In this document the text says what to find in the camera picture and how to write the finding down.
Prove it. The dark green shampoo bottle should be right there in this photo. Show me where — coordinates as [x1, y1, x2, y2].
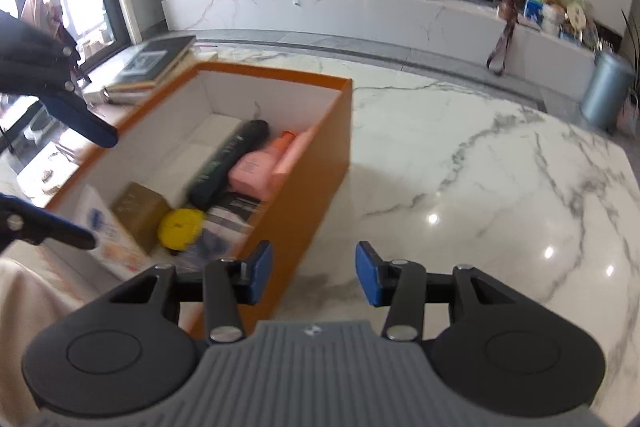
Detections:
[186, 119, 271, 211]

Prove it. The cream cloth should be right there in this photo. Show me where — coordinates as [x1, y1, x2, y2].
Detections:
[0, 257, 101, 408]

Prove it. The woven basket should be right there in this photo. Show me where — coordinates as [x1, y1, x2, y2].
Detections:
[617, 89, 640, 138]

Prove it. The small pink bottle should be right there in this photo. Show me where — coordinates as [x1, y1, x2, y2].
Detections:
[228, 130, 296, 198]

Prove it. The green painted picture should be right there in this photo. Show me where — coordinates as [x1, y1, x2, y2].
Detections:
[522, 0, 586, 25]

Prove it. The brown cardboard cube box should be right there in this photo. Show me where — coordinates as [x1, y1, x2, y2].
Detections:
[110, 182, 173, 255]

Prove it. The white lotion tube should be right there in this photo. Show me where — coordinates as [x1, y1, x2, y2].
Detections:
[75, 184, 156, 280]

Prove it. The white stone pot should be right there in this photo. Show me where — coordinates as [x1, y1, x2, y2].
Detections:
[540, 2, 566, 32]

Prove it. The brown bottle with strap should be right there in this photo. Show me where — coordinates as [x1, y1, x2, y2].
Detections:
[486, 0, 523, 75]

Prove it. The stack of white books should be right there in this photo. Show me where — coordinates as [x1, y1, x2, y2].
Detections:
[82, 57, 201, 108]

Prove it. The long-leaf floor plant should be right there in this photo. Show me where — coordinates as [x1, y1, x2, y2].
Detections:
[620, 9, 640, 98]

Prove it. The grey trash can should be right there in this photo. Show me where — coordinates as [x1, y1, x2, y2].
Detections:
[580, 49, 635, 130]

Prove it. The orange cardboard box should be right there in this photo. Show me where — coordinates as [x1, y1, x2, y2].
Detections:
[45, 61, 353, 340]

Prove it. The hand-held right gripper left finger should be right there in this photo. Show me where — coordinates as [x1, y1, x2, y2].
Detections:
[105, 240, 274, 344]

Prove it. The round hand fan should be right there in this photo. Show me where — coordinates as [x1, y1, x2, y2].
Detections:
[565, 2, 587, 30]

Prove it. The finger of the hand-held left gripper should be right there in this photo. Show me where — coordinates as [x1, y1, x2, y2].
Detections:
[0, 194, 97, 253]
[0, 9, 119, 148]

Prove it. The large pink bottle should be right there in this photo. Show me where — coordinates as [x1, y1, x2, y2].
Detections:
[272, 127, 316, 188]

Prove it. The yellow tape measure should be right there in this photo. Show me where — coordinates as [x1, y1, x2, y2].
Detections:
[157, 208, 206, 253]

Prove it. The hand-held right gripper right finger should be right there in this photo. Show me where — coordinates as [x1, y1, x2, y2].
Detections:
[355, 242, 523, 342]

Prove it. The white marble TV cabinet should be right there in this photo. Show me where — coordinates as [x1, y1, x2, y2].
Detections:
[161, 0, 598, 102]

